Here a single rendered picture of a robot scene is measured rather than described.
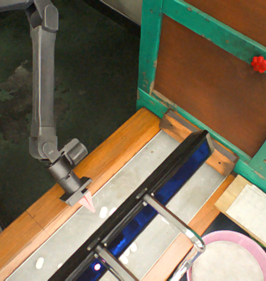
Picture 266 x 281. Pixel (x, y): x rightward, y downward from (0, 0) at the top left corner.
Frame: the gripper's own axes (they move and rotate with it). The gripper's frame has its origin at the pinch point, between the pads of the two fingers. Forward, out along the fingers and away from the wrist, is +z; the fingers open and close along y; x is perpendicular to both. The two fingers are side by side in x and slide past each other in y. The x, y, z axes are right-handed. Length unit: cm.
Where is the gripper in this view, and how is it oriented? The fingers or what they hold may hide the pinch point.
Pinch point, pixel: (92, 209)
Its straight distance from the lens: 104.6
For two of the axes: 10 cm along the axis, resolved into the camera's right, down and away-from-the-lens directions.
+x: -4.9, 0.1, 8.7
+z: 5.5, 7.8, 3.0
